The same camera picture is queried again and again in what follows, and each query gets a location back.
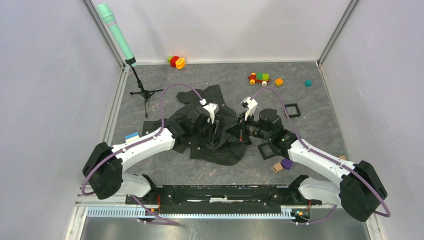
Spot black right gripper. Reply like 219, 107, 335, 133
225, 111, 272, 142

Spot dark grey pinstriped shirt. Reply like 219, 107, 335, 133
142, 84, 249, 167

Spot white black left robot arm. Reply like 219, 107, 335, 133
81, 105, 217, 204

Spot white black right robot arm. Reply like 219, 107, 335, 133
227, 108, 388, 222

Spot wooden letter cube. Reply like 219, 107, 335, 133
272, 163, 284, 173

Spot red yellow toy car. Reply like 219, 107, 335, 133
248, 72, 271, 87

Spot purple toy brick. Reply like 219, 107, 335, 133
280, 158, 294, 170

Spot black microphone tripod stand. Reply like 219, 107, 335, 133
129, 64, 163, 118

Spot yellow toy brick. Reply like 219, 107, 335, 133
274, 78, 284, 87

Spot red orange green toy blocks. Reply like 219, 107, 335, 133
167, 55, 186, 70

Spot white blue toy brick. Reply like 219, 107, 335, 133
124, 132, 140, 143

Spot teal toy cube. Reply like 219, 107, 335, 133
304, 80, 312, 87

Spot green foam microphone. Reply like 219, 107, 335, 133
96, 3, 137, 67

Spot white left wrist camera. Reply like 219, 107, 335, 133
203, 103, 219, 124

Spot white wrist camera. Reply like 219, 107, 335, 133
203, 103, 219, 124
240, 96, 258, 121

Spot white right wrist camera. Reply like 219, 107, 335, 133
240, 96, 258, 121

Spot black square frame far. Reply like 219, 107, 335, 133
284, 103, 302, 118

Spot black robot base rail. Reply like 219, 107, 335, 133
139, 184, 322, 214

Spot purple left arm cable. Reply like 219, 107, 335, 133
81, 83, 208, 196

